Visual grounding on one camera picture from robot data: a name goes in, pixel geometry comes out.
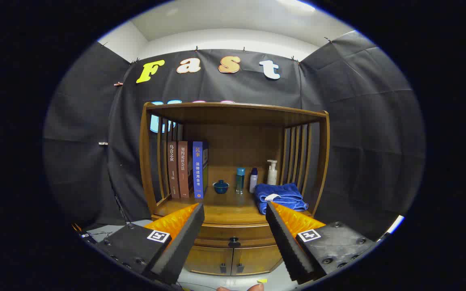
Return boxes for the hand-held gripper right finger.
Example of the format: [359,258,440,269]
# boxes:
[265,202,379,285]

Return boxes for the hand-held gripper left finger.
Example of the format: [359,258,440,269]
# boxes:
[95,203,205,285]

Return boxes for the wooden drawer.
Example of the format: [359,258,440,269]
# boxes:
[195,224,276,248]

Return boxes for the wooden cabinet door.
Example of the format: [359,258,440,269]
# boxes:
[184,246,233,276]
[231,245,284,275]

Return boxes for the wooden countertop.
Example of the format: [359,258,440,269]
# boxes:
[152,186,312,225]

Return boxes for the wooden cabinet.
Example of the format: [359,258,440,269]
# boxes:
[139,102,330,277]

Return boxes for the blue towel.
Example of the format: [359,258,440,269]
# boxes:
[255,183,309,215]

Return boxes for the white pump bottle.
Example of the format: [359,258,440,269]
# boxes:
[267,160,278,186]

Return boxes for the reddish brown book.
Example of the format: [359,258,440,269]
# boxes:
[178,141,193,198]

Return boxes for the dark brown book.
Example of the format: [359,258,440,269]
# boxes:
[167,141,180,198]

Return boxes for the blue book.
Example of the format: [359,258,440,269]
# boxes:
[193,141,209,199]

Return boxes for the black backdrop cloth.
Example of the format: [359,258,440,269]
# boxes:
[43,30,426,239]

